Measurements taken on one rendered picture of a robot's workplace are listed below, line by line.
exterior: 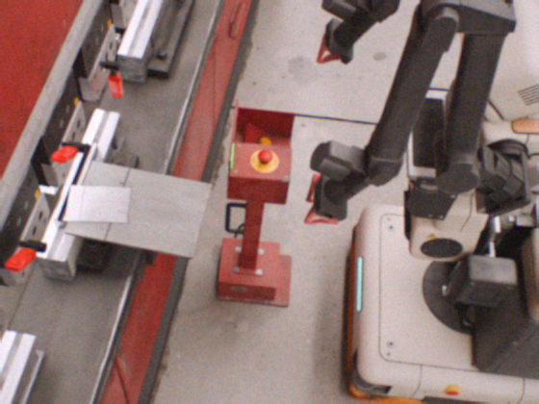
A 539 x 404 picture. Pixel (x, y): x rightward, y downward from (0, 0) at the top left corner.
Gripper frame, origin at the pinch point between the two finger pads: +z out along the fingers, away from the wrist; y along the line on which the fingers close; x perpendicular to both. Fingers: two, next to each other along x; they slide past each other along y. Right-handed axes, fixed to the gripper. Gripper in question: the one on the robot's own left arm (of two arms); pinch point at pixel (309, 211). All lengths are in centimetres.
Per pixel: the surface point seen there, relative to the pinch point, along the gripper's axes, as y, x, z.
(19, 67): 13, -64, -24
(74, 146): 10, -51, -5
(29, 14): 7, -66, -28
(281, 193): -21.5, 8.1, 27.2
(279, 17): -160, 36, 93
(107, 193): 2.0, -38.0, 18.7
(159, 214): 5.5, -27.8, 13.7
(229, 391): 9, 34, 95
